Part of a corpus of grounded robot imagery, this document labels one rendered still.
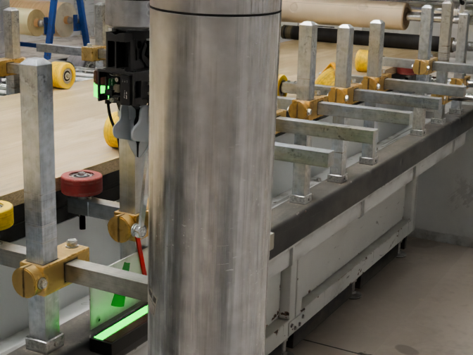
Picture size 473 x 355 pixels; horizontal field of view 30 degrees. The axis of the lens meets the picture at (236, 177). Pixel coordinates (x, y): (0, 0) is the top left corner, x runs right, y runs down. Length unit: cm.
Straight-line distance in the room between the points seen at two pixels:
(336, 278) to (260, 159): 255
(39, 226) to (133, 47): 31
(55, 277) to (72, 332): 15
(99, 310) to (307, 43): 95
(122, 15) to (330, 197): 114
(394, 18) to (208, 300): 334
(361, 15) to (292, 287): 161
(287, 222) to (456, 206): 214
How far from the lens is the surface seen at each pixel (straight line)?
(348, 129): 196
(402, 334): 328
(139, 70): 141
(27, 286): 142
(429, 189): 423
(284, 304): 290
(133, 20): 139
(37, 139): 137
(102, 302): 156
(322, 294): 315
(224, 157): 72
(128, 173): 159
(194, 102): 71
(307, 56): 221
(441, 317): 346
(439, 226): 426
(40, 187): 139
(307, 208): 226
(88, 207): 173
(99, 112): 239
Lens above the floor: 135
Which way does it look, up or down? 15 degrees down
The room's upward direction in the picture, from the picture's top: 2 degrees clockwise
